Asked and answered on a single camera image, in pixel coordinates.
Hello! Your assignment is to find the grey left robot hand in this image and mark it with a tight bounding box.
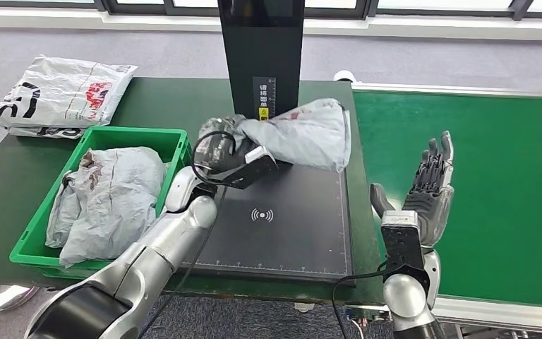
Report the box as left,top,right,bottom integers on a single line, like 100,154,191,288
197,116,253,174

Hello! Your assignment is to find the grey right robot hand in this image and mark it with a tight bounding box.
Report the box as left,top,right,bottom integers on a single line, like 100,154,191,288
370,131,455,248

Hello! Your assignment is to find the grey parcel bag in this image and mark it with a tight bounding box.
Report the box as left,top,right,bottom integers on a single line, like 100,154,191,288
44,170,80,249
58,146,167,268
236,97,352,173

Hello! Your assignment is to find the green conveyor belt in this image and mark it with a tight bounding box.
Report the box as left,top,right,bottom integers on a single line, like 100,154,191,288
352,91,542,310

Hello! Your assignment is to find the black inbound scanning machine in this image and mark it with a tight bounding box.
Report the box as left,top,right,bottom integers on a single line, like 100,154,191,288
177,0,356,286

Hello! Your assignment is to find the white printed parcel bag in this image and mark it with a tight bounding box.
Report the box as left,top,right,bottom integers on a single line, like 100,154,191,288
8,125,85,140
0,55,138,129

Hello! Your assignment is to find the dark green table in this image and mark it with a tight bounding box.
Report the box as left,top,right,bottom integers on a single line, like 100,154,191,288
0,77,387,305

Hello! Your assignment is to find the black and yellow label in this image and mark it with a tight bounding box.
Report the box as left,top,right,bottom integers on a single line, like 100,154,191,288
252,76,277,121

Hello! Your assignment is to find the green plastic crate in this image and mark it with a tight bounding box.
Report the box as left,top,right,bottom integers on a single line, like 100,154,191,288
8,126,193,280

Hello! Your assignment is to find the white window sill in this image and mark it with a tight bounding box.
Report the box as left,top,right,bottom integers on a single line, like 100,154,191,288
0,4,542,43

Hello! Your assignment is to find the chrome round base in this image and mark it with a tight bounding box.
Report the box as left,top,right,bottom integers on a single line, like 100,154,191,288
0,282,40,313

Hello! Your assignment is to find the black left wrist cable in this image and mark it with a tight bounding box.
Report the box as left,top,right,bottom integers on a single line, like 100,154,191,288
138,131,239,339

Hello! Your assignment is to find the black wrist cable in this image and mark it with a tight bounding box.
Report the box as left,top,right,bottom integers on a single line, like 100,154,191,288
138,131,239,339
332,264,394,339

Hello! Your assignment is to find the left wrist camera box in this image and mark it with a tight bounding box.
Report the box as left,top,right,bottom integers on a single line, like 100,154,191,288
215,145,279,191

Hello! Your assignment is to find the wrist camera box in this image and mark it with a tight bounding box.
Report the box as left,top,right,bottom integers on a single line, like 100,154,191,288
215,145,279,191
380,210,426,273

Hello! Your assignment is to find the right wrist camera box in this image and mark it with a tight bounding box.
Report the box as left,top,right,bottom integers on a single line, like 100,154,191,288
380,210,426,273

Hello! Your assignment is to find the aluminium conveyor frame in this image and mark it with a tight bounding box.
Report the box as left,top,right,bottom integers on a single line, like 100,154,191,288
334,70,542,339

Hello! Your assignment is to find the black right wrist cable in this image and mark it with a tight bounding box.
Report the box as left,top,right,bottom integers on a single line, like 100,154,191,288
332,264,394,339

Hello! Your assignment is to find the dark window frame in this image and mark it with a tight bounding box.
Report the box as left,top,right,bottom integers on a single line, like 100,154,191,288
0,0,542,20

